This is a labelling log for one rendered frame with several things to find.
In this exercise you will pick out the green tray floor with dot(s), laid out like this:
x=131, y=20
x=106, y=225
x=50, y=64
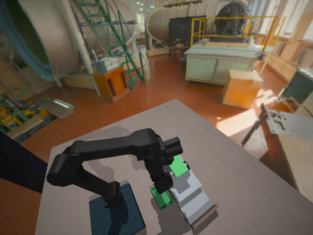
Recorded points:
x=163, y=199

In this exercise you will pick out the green wheeled trolley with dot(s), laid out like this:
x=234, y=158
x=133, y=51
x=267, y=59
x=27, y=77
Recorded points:
x=178, y=167

